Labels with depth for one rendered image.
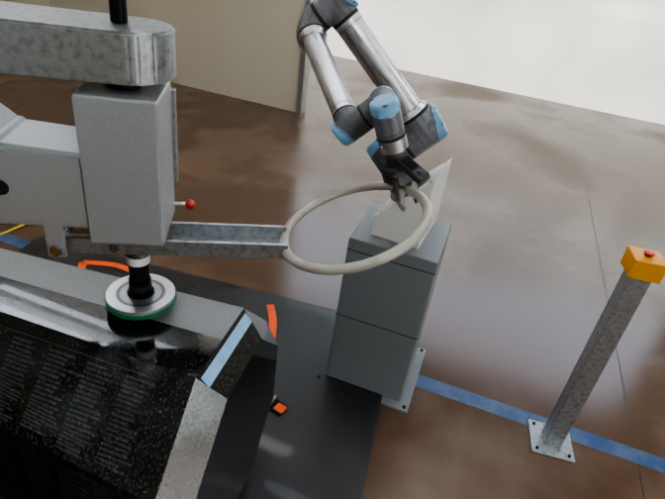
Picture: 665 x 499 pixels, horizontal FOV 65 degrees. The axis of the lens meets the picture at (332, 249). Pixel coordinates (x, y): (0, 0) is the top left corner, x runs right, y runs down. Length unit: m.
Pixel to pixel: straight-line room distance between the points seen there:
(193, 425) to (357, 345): 1.18
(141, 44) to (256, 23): 5.36
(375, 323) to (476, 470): 0.79
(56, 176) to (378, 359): 1.68
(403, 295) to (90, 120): 1.48
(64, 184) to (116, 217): 0.15
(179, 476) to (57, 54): 1.12
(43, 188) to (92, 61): 0.38
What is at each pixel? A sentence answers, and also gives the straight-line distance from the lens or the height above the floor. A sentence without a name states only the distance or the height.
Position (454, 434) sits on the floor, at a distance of 2.72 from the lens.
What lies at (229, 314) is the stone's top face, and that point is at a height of 0.85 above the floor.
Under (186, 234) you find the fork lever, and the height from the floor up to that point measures 1.10.
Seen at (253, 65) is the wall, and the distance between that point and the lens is 6.78.
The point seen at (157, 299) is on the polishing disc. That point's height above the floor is 0.91.
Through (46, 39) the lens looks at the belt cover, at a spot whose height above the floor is 1.69.
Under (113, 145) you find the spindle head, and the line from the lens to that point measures 1.44.
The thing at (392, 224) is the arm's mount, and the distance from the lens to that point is 2.27.
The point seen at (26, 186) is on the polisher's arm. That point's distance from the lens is 1.58.
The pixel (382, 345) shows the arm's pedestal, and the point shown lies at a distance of 2.54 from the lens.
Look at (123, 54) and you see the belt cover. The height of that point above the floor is 1.67.
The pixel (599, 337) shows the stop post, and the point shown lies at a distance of 2.45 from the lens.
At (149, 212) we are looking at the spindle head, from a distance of 1.50.
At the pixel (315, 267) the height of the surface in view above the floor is 1.16.
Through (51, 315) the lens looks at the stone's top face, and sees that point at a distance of 1.85.
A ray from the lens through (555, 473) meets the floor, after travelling 2.79.
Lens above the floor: 1.98
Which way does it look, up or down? 31 degrees down
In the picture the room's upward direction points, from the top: 9 degrees clockwise
